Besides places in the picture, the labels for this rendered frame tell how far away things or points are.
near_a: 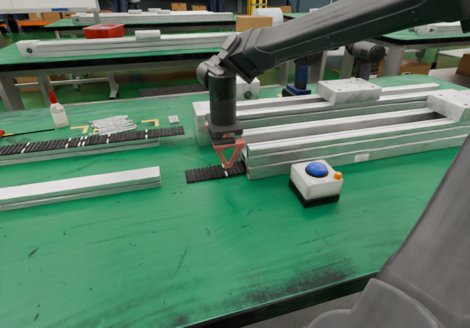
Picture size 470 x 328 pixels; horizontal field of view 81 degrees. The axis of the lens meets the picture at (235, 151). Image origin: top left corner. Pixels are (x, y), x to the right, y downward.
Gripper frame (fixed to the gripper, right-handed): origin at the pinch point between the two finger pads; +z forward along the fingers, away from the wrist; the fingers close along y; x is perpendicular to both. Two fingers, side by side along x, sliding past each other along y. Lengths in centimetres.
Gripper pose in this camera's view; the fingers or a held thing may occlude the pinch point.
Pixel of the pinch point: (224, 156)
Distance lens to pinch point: 65.1
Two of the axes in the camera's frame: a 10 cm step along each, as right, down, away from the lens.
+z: 0.0, 8.6, 5.1
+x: -9.7, 1.3, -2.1
